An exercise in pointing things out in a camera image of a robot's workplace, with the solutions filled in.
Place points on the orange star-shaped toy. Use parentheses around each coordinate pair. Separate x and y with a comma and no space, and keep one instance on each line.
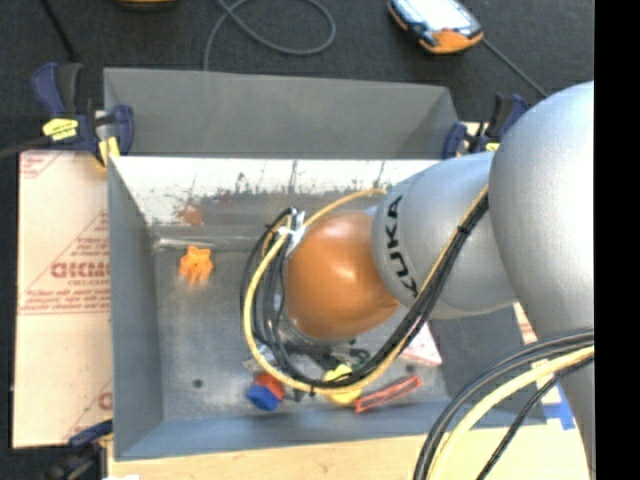
(196,264)

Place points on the grey metal bin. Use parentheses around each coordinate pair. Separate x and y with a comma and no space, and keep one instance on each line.
(210,328)

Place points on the brown cardboard board red print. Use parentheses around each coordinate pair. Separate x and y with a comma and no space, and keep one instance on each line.
(60,348)

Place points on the blue and red toy block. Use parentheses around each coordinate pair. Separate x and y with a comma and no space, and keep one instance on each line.
(264,396)

